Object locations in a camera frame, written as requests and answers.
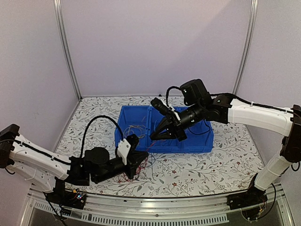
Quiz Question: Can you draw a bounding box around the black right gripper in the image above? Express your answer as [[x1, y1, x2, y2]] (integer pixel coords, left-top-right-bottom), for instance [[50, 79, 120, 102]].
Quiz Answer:
[[150, 101, 204, 141]]

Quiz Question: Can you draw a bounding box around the yellow cable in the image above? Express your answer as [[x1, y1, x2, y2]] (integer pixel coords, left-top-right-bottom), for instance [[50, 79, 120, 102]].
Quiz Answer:
[[123, 117, 146, 139]]

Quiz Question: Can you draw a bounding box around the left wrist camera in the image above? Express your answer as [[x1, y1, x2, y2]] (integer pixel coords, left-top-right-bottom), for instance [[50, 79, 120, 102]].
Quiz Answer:
[[115, 134, 139, 165]]

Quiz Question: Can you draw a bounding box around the left aluminium corner post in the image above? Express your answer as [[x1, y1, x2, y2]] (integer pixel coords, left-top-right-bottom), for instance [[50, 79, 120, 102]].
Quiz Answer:
[[53, 0, 82, 101]]

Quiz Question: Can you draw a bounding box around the aluminium corner post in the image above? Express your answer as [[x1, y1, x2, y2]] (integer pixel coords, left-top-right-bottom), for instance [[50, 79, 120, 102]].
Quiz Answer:
[[232, 0, 258, 95], [53, 0, 82, 101]]

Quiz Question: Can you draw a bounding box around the floral tablecloth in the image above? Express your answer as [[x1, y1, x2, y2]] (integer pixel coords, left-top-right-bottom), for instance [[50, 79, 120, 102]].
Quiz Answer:
[[56, 97, 264, 198]]

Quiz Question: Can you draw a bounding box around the right aluminium corner post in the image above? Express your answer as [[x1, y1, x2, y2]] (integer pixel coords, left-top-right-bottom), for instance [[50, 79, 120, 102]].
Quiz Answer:
[[232, 0, 258, 95]]

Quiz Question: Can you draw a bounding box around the blue plastic bin near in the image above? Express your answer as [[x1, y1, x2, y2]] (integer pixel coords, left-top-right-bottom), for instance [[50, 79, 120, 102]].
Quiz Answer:
[[175, 120, 214, 153]]

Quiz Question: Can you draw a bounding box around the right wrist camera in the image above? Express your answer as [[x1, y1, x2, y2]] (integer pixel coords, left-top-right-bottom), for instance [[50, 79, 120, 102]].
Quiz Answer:
[[150, 97, 180, 121]]

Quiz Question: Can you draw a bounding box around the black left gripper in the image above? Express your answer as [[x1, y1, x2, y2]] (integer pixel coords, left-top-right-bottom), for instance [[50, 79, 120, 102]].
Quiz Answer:
[[93, 152, 148, 185]]

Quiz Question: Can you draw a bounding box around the red cable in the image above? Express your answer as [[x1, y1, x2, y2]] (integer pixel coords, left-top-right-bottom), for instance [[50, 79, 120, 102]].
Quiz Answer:
[[117, 160, 149, 183]]

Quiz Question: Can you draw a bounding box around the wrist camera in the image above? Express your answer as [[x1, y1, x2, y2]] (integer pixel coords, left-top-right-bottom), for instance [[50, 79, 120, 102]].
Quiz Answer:
[[115, 134, 139, 165], [150, 97, 180, 121]]

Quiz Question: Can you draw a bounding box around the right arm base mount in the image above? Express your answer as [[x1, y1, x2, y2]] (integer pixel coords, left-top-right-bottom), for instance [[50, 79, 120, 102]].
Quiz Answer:
[[226, 186, 268, 221]]

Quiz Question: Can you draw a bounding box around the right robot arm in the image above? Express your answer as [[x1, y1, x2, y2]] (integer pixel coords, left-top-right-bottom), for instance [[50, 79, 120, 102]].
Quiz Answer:
[[150, 79, 301, 205]]

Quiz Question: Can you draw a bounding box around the blue plastic bin far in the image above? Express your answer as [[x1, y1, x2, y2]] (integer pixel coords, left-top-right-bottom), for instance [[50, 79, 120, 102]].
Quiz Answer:
[[118, 105, 149, 151]]

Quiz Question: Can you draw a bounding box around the aluminium front rail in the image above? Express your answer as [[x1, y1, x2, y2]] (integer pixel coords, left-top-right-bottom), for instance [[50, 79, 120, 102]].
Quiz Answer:
[[20, 184, 297, 226]]

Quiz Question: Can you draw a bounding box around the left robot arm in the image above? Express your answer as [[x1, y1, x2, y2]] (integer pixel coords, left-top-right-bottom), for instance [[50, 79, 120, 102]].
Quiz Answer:
[[0, 124, 149, 204]]

